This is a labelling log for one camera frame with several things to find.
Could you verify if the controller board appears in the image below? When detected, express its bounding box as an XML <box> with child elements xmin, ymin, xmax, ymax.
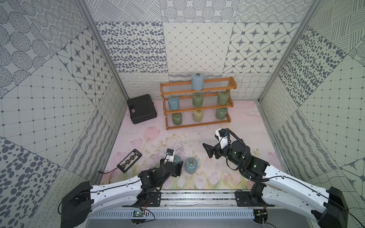
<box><xmin>253</xmin><ymin>209</ymin><xmax>268</xmax><ymax>225</ymax></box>
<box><xmin>131</xmin><ymin>210</ymin><xmax>145</xmax><ymax>225</ymax></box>

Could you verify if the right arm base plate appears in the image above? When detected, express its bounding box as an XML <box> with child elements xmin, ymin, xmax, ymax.
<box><xmin>234</xmin><ymin>190</ymin><xmax>274</xmax><ymax>208</ymax></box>

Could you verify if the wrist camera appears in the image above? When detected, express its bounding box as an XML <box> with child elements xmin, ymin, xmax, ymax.
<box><xmin>164</xmin><ymin>149</ymin><xmax>175</xmax><ymax>162</ymax></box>
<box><xmin>215</xmin><ymin>128</ymin><xmax>230</xmax><ymax>149</ymax></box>

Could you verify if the black plastic case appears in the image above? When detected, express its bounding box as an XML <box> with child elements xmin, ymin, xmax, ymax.
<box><xmin>127</xmin><ymin>94</ymin><xmax>157</xmax><ymax>124</ymax></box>

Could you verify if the green canister bottom left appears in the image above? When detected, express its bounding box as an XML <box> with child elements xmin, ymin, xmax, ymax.
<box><xmin>172</xmin><ymin>113</ymin><xmax>183</xmax><ymax>125</ymax></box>

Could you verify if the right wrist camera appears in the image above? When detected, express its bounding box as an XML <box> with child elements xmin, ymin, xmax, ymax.
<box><xmin>215</xmin><ymin>128</ymin><xmax>230</xmax><ymax>149</ymax></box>

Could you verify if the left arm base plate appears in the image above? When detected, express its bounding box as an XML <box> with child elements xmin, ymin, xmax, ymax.
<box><xmin>131</xmin><ymin>192</ymin><xmax>162</xmax><ymax>208</ymax></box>

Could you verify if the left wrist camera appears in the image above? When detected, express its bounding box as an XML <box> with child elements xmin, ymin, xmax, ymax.
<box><xmin>164</xmin><ymin>149</ymin><xmax>175</xmax><ymax>162</ymax></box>

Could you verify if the green canister middle right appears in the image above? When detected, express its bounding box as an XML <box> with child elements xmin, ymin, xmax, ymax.
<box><xmin>217</xmin><ymin>91</ymin><xmax>230</xmax><ymax>105</ymax></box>

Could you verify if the green canister middle centre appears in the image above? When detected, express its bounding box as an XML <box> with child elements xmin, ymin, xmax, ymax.
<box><xmin>192</xmin><ymin>92</ymin><xmax>204</xmax><ymax>107</ymax></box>

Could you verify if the green canister bottom right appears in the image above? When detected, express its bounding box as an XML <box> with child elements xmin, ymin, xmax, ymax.
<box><xmin>215</xmin><ymin>107</ymin><xmax>228</xmax><ymax>120</ymax></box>

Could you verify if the right controller board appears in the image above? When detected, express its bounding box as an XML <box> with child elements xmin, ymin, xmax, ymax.
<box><xmin>253</xmin><ymin>209</ymin><xmax>268</xmax><ymax>225</ymax></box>

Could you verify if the light green canister bottom centre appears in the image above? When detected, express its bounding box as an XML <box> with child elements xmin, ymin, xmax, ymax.
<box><xmin>193</xmin><ymin>110</ymin><xmax>204</xmax><ymax>122</ymax></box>

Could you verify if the blue canister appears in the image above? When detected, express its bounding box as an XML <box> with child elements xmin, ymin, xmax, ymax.
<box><xmin>168</xmin><ymin>95</ymin><xmax>180</xmax><ymax>111</ymax></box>
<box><xmin>191</xmin><ymin>73</ymin><xmax>205</xmax><ymax>91</ymax></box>
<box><xmin>184</xmin><ymin>158</ymin><xmax>198</xmax><ymax>175</ymax></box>
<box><xmin>173</xmin><ymin>155</ymin><xmax>183</xmax><ymax>165</ymax></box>

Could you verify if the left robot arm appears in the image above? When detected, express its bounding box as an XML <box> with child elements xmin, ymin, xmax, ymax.
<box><xmin>58</xmin><ymin>161</ymin><xmax>183</xmax><ymax>228</ymax></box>

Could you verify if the floral pink table mat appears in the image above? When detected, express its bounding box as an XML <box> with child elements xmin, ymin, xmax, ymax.
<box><xmin>101</xmin><ymin>101</ymin><xmax>282</xmax><ymax>190</ymax></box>

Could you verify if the left controller board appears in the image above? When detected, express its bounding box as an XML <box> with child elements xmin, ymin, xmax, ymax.
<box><xmin>131</xmin><ymin>210</ymin><xmax>145</xmax><ymax>225</ymax></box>

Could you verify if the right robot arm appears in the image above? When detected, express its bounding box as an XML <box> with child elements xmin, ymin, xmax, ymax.
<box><xmin>202</xmin><ymin>139</ymin><xmax>349</xmax><ymax>228</ymax></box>

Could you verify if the wooden three-tier shelf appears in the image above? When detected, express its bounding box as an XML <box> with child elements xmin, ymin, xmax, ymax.
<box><xmin>160</xmin><ymin>77</ymin><xmax>237</xmax><ymax>130</ymax></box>

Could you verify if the aluminium mounting rail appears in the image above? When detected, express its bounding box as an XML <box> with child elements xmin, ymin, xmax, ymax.
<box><xmin>85</xmin><ymin>189</ymin><xmax>316</xmax><ymax>211</ymax></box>

